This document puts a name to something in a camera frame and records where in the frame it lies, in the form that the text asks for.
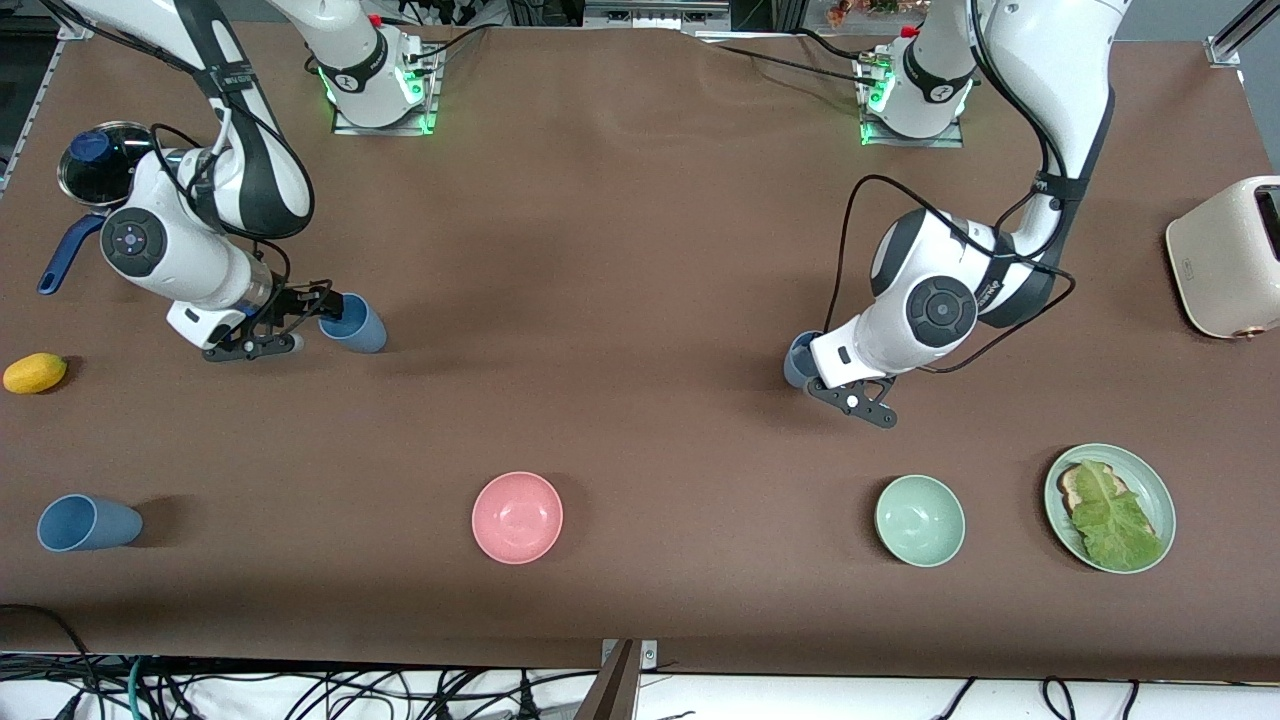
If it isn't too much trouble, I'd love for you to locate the steel pan with blue handle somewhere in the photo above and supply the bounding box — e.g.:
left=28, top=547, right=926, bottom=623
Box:
left=37, top=121, right=156, bottom=296

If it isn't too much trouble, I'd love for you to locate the toasted bread slice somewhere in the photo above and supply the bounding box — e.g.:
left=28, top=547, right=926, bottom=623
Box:
left=1058, top=462, right=1156, bottom=536

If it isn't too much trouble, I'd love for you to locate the yellow lemon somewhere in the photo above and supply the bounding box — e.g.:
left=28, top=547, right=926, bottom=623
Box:
left=3, top=353, right=69, bottom=395

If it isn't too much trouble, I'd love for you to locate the black cable under table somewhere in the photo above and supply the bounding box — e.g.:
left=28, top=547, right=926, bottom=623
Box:
left=0, top=603, right=96, bottom=686

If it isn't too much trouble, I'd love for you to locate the green lettuce leaf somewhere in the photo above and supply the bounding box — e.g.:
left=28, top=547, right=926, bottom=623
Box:
left=1070, top=460, right=1166, bottom=569

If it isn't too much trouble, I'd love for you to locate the mint green bowl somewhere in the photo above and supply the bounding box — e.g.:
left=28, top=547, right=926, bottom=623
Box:
left=875, top=474, right=967, bottom=568

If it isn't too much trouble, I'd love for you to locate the blue plastic cup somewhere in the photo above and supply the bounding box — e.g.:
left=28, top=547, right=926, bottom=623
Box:
left=318, top=293, right=388, bottom=354
left=37, top=494, right=144, bottom=553
left=783, top=331, right=826, bottom=389

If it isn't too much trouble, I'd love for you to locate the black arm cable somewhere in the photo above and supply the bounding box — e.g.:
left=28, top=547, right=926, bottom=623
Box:
left=150, top=100, right=301, bottom=291
left=826, top=175, right=1077, bottom=376

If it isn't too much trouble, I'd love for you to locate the aluminium frame profile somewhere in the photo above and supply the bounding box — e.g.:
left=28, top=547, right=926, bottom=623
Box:
left=0, top=25, right=76, bottom=191
left=1205, top=0, right=1280, bottom=69

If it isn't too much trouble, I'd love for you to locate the brown wooden bar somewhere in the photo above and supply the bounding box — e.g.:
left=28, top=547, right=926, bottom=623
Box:
left=575, top=640, right=638, bottom=720

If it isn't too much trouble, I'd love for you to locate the black cable on table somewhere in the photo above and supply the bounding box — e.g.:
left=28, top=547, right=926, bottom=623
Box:
left=690, top=35, right=871, bottom=86

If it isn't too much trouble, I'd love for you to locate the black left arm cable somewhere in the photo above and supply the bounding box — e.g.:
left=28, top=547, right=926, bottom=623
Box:
left=826, top=175, right=1077, bottom=376

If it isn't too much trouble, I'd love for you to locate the cream white toaster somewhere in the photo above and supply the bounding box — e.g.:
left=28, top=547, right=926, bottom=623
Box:
left=1165, top=176, right=1280, bottom=341

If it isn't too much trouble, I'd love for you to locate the pink bowl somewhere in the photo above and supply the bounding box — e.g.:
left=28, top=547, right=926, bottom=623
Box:
left=471, top=471, right=565, bottom=566

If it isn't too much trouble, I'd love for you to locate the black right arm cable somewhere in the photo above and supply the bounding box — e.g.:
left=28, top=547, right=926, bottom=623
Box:
left=150, top=100, right=301, bottom=291

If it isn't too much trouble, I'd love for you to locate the mint green plate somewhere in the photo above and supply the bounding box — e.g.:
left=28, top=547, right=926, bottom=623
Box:
left=1044, top=443, right=1177, bottom=575

